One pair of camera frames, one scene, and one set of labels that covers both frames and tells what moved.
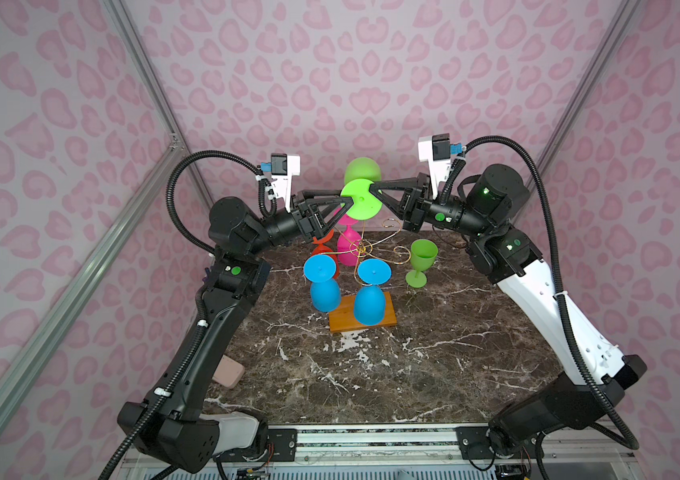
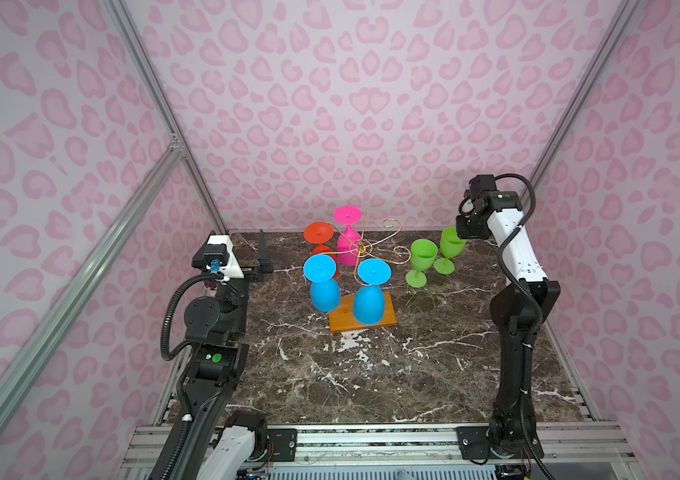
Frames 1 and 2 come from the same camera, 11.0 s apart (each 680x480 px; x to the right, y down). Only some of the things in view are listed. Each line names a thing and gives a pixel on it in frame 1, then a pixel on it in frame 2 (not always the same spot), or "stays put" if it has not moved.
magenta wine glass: (349, 243) stays put
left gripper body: (302, 223) to (254, 276)
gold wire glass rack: (360, 247) stays put
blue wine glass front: (370, 300) stays put
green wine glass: (360, 174) to (451, 247)
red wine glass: (325, 250) stays put
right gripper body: (422, 210) to (472, 227)
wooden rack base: (343, 318) stays put
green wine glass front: (423, 253) stays put
